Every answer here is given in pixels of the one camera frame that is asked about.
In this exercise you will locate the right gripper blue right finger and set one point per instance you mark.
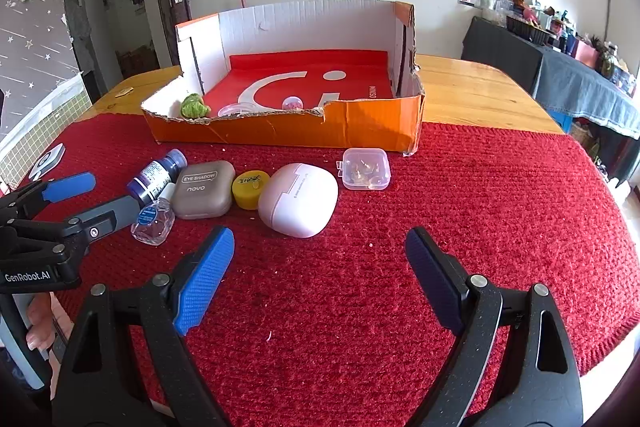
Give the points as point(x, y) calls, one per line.
point(441, 277)

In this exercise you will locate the red knitted mat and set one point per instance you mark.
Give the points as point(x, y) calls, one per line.
point(336, 331)

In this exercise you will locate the small white device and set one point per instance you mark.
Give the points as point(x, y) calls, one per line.
point(47, 162)

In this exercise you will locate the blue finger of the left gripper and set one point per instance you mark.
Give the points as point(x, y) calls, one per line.
point(66, 188)
point(109, 217)

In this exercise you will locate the clear petri dish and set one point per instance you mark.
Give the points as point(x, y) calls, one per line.
point(238, 109)

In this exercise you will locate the clear eye drop bottle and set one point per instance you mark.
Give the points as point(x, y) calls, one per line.
point(155, 221)

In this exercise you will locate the person's left hand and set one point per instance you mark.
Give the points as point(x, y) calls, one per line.
point(42, 312)

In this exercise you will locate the dark blue bottle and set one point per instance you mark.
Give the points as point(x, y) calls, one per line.
point(152, 179)

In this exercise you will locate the yellow bottle cap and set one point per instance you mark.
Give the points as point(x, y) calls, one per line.
point(247, 188)

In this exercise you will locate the taupe eyeshadow case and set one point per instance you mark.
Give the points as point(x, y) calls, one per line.
point(203, 191)

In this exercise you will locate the pink toy figure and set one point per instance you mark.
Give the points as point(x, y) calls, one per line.
point(292, 103)

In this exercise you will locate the orange cardboard box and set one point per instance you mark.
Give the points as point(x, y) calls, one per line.
point(352, 62)

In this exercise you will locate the pink oval case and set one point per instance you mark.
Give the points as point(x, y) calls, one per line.
point(299, 200)

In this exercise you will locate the small clear plastic box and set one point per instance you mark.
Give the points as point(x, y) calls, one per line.
point(364, 169)

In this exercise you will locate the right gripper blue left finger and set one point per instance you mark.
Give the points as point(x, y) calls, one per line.
point(196, 278)

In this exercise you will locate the green knitted toy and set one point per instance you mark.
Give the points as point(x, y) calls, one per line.
point(194, 107)

